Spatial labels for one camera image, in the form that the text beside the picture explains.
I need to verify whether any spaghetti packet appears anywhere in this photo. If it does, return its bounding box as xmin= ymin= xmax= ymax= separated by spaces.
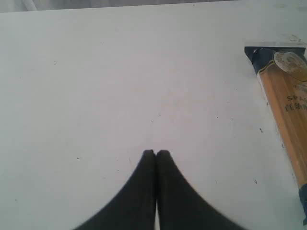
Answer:
xmin=244 ymin=46 xmax=307 ymax=210

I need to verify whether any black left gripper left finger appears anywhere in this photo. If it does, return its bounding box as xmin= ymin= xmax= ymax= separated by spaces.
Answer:
xmin=76 ymin=150 xmax=156 ymax=230

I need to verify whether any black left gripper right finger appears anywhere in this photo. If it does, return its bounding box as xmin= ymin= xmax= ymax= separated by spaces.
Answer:
xmin=156 ymin=150 xmax=242 ymax=230

